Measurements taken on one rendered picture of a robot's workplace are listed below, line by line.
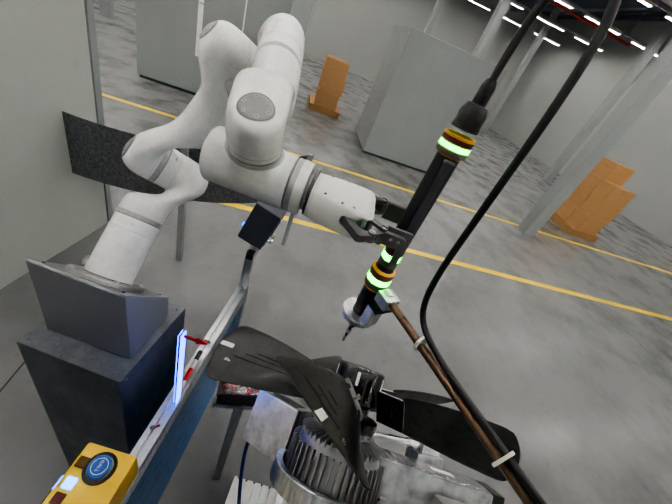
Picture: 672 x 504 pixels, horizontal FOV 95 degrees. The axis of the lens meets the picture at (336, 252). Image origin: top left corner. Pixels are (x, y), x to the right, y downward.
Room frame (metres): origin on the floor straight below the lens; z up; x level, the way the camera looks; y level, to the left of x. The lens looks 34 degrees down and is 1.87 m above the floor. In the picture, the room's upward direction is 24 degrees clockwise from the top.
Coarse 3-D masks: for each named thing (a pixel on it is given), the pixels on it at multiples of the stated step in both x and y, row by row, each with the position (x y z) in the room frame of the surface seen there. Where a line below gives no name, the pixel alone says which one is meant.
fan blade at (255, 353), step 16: (240, 336) 0.49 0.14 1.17; (256, 336) 0.51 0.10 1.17; (224, 352) 0.42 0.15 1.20; (240, 352) 0.44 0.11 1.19; (256, 352) 0.45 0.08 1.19; (272, 352) 0.47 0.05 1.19; (288, 352) 0.50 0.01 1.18; (208, 368) 0.36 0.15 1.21; (224, 368) 0.37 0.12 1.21; (240, 368) 0.39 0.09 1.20; (256, 368) 0.41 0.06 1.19; (272, 368) 0.43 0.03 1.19; (240, 384) 0.36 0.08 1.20; (256, 384) 0.38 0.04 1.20; (272, 384) 0.39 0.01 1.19; (288, 384) 0.41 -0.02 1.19
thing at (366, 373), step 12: (348, 372) 0.47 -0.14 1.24; (360, 372) 0.47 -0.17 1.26; (372, 372) 0.48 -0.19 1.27; (360, 384) 0.45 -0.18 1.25; (372, 384) 0.46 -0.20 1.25; (360, 396) 0.43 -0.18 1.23; (372, 396) 0.44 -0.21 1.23; (372, 408) 0.43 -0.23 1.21; (372, 420) 0.43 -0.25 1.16; (372, 432) 0.39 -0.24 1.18
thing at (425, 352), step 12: (396, 312) 0.39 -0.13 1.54; (408, 324) 0.37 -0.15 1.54; (420, 348) 0.34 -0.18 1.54; (432, 360) 0.32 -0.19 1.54; (444, 384) 0.29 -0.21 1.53; (456, 396) 0.28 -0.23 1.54; (468, 408) 0.27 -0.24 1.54; (468, 420) 0.25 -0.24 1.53; (480, 432) 0.24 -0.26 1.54; (492, 444) 0.23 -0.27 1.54; (492, 456) 0.22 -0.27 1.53; (504, 468) 0.21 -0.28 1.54; (516, 480) 0.20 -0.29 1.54; (516, 492) 0.19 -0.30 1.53
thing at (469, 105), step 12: (492, 84) 0.44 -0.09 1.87; (480, 96) 0.44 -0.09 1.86; (468, 108) 0.44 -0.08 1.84; (480, 108) 0.44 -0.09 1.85; (456, 120) 0.44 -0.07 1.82; (468, 120) 0.43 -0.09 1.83; (480, 120) 0.44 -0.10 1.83; (468, 132) 0.43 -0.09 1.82; (360, 300) 0.44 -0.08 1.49; (360, 312) 0.44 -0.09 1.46
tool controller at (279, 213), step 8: (256, 208) 0.99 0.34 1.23; (264, 208) 0.99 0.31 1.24; (272, 208) 1.02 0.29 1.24; (248, 216) 0.99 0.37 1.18; (256, 216) 0.99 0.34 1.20; (264, 216) 0.99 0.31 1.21; (272, 216) 0.99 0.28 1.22; (280, 216) 1.01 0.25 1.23; (248, 224) 0.99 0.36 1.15; (256, 224) 0.99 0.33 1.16; (264, 224) 0.99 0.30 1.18; (272, 224) 0.99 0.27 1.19; (240, 232) 0.98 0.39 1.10; (248, 232) 0.99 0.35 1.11; (256, 232) 0.99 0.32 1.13; (264, 232) 0.99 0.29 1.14; (272, 232) 1.01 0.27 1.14; (248, 240) 0.99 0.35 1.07; (256, 240) 0.99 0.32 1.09; (264, 240) 0.99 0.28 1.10; (272, 240) 1.04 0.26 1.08
